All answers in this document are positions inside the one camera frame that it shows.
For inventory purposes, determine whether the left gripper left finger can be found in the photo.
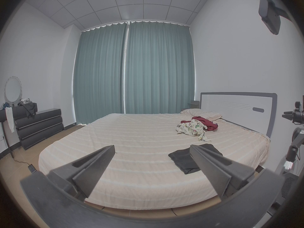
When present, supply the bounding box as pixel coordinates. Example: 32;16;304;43
48;145;116;201

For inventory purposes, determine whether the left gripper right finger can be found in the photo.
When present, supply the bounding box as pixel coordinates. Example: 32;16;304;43
190;144;256;198

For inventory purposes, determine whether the black T-shirt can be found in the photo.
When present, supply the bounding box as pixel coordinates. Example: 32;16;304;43
168;143;224;175

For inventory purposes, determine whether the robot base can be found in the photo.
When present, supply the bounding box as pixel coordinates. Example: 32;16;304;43
277;162;304;219

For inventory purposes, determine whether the bed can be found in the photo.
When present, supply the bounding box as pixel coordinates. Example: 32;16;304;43
38;92;278;209

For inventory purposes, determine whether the white printed pyjama top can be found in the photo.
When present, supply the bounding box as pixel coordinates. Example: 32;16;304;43
176;119;211;142

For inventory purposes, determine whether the dark red garment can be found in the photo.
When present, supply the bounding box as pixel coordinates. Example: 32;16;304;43
180;116;218;131

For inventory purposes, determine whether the cream pillow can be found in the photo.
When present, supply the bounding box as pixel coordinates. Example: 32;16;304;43
180;108;224;121

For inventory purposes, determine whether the dark grey chest of drawers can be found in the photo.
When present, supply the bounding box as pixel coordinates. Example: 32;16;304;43
0;104;64;158

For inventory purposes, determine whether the dark grey garment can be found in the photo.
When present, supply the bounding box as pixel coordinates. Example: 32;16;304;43
19;101;38;118

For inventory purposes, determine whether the blue-green curtain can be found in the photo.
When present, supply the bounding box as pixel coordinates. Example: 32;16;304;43
72;22;129;125
123;20;196;114

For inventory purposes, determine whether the white cloth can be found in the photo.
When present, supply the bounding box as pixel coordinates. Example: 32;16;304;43
5;107;15;133

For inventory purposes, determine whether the round white-framed mirror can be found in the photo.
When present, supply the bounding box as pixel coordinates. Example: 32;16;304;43
5;77;23;104

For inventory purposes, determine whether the black cable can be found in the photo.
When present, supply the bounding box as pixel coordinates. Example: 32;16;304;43
11;151;31;166

